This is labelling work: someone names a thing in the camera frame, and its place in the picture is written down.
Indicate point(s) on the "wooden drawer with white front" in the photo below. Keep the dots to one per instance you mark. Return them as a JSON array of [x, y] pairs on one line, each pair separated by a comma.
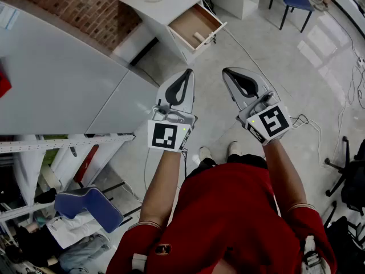
[[189, 21]]

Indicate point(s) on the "white object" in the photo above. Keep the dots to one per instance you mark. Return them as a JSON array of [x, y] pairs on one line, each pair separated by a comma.
[[199, 36]]

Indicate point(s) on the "person's right white shoe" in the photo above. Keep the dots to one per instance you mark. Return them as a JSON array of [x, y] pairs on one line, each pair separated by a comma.
[[234, 148]]

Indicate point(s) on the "person's left forearm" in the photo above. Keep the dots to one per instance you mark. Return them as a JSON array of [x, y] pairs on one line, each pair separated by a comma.
[[161, 181]]

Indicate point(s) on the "white power strip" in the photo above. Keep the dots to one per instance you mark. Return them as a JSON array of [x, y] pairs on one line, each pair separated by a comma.
[[361, 61]]

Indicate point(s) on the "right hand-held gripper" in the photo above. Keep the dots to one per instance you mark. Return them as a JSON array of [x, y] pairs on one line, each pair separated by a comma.
[[272, 121]]

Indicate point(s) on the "person's black trousers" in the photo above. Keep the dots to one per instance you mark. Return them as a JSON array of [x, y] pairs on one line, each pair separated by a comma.
[[245, 160]]

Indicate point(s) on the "blue padded chair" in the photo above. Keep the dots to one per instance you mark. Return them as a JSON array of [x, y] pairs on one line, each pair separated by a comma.
[[94, 204]]

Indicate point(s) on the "red box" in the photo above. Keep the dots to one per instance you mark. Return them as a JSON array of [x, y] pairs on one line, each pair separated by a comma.
[[4, 81]]

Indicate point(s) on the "large grey workbench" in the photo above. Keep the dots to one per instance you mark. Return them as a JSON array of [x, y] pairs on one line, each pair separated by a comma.
[[62, 81]]

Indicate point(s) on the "person's red shirt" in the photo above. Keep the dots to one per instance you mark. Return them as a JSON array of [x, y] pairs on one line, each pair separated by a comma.
[[228, 215]]

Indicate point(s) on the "person's white shoe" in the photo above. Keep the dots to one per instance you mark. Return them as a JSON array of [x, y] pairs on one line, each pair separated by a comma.
[[234, 148], [204, 153]]

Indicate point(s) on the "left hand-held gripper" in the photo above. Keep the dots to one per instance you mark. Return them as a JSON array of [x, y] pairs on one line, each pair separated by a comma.
[[164, 136]]

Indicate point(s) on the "person's left white shoe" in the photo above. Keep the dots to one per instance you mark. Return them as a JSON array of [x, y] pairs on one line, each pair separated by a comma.
[[204, 153]]

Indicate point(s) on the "black office chair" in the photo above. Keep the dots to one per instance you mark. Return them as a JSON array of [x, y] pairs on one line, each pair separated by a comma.
[[350, 175]]

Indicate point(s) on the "person's right forearm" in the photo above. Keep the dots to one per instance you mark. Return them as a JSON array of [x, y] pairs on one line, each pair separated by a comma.
[[285, 175]]

